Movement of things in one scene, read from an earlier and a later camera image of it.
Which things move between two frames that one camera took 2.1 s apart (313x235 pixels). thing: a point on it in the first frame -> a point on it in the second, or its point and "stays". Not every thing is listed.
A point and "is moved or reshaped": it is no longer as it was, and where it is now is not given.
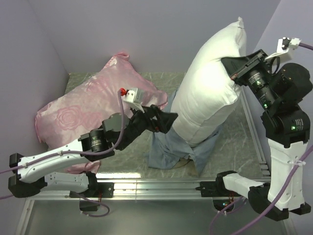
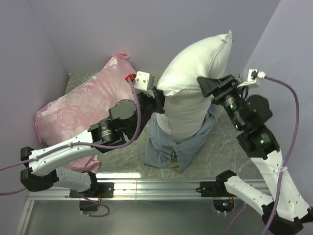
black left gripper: [165, 121] -> [160, 98]
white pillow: [206, 95] is moved or reshaped
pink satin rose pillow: [61, 123] stays
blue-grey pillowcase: [168, 149] is moved or reshaped
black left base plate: [101, 190] stays
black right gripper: [235, 65] -> [208, 85]
